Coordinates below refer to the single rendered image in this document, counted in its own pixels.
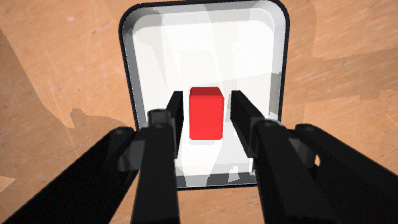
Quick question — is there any red block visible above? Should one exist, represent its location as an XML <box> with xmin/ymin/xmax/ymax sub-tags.
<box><xmin>189</xmin><ymin>87</ymin><xmax>224</xmax><ymax>140</ymax></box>

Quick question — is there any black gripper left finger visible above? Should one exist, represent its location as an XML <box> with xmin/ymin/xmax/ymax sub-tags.
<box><xmin>2</xmin><ymin>91</ymin><xmax>184</xmax><ymax>224</ymax></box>

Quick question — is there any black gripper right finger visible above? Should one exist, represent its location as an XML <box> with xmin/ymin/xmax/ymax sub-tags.
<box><xmin>230</xmin><ymin>90</ymin><xmax>398</xmax><ymax>224</ymax></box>

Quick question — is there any white tray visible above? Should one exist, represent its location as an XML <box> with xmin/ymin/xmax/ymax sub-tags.
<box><xmin>118</xmin><ymin>0</ymin><xmax>290</xmax><ymax>191</ymax></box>

